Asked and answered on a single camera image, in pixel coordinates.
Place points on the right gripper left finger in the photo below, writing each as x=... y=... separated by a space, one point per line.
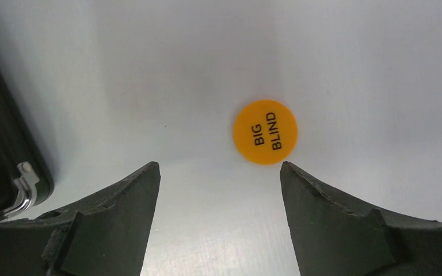
x=105 y=233

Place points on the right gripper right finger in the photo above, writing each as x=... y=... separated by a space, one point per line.
x=335 y=233

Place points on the black aluminium poker case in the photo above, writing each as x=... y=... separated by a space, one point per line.
x=25 y=179

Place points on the orange big blind button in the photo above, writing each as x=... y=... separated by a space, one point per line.
x=265 y=132

